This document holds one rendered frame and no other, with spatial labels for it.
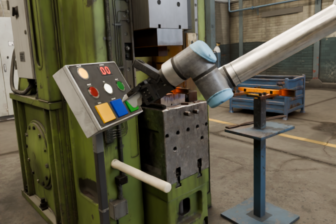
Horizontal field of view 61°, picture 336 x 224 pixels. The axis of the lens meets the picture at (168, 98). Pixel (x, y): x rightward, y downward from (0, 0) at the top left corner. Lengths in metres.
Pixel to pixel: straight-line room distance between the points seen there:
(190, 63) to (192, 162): 1.01
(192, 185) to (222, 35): 9.40
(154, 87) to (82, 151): 1.09
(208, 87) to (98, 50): 0.80
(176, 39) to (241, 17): 9.33
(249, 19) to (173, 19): 9.14
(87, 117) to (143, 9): 0.75
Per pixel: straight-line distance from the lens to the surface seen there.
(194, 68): 0.92
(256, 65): 1.06
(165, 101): 1.67
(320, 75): 9.50
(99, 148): 1.34
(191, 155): 1.81
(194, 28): 2.05
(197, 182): 1.92
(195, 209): 2.07
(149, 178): 1.43
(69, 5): 1.93
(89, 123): 1.12
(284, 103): 5.29
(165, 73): 0.95
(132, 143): 1.74
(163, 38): 1.65
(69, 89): 1.14
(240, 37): 10.97
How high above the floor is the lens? 1.23
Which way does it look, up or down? 9 degrees down
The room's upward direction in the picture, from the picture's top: 3 degrees counter-clockwise
